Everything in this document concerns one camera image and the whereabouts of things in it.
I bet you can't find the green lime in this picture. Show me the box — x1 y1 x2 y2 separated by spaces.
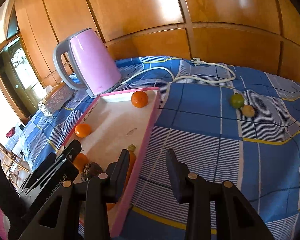
230 93 245 109

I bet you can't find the patterned tissue box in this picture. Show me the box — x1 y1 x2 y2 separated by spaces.
37 81 75 118

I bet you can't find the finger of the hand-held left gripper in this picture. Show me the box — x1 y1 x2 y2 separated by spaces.
55 140 82 162

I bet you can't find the wooden chair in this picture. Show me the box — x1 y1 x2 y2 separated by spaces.
0 141 30 180

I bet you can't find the dark wrinkled fruit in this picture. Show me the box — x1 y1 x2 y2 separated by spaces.
81 162 103 182

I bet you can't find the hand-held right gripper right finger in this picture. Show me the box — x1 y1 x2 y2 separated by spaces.
166 149 275 240

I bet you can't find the orange carrot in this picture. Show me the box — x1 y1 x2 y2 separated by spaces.
106 144 137 211

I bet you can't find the pink rimmed white tray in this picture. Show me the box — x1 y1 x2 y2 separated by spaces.
55 87 161 238

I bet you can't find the wooden framed glass door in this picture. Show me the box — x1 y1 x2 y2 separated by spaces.
0 36 44 123

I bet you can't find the small yellowish round fruit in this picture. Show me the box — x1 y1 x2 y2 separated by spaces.
242 105 254 117

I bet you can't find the white power cable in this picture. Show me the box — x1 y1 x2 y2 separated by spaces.
120 57 237 85

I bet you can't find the blue checked blanket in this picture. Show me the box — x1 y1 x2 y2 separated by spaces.
5 55 300 240

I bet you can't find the pink electric kettle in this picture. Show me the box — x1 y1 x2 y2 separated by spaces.
52 28 122 99

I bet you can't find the large orange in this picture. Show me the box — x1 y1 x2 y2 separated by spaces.
131 91 148 108

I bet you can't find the wooden wardrobe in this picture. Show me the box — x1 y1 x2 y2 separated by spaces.
5 0 300 90

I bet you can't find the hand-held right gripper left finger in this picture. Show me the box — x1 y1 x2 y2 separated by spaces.
17 149 130 240

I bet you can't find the small orange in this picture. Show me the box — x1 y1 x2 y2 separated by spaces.
72 153 89 172
75 123 92 138

